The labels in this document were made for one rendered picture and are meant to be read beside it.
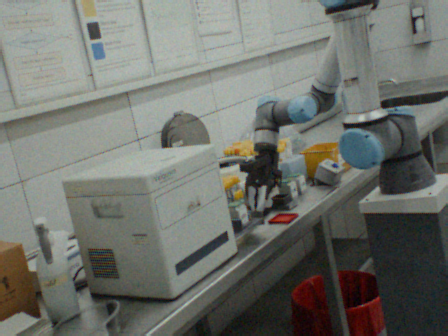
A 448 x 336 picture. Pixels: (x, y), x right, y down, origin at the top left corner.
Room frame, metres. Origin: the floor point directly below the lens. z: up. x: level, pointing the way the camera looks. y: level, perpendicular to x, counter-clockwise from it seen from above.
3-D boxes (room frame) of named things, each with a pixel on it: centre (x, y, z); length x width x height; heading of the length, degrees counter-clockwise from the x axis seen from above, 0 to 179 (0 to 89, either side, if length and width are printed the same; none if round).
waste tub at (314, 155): (2.21, -0.37, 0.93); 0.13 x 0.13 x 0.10; 53
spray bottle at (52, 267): (1.38, 0.43, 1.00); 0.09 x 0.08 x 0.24; 54
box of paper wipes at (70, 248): (1.70, 0.50, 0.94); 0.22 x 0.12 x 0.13; 148
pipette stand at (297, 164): (2.12, -0.24, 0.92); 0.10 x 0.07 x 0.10; 139
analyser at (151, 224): (1.53, 0.19, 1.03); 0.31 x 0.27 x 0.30; 144
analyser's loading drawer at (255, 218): (1.63, 0.00, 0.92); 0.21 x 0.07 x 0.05; 144
